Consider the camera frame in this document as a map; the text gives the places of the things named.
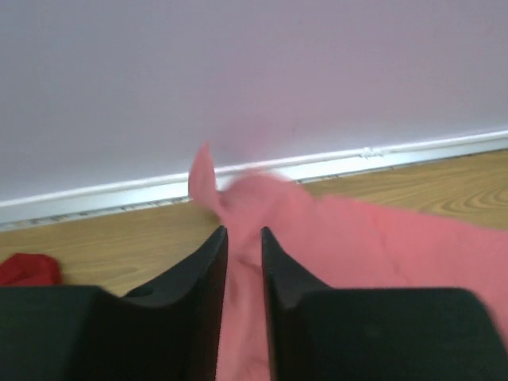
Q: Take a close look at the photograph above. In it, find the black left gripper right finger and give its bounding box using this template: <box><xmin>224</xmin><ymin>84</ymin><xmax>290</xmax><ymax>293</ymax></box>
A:
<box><xmin>261</xmin><ymin>228</ymin><xmax>507</xmax><ymax>380</ymax></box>

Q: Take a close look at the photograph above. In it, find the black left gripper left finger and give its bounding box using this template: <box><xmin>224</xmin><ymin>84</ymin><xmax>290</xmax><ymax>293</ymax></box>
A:
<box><xmin>1</xmin><ymin>227</ymin><xmax>228</xmax><ymax>380</ymax></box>

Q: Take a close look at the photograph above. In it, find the pink t shirt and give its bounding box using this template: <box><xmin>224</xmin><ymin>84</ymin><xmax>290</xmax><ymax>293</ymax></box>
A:
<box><xmin>188</xmin><ymin>145</ymin><xmax>507</xmax><ymax>380</ymax></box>

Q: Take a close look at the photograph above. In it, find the folded red t shirt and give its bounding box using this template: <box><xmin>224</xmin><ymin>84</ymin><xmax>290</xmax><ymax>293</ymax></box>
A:
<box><xmin>1</xmin><ymin>253</ymin><xmax>63</xmax><ymax>287</ymax></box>

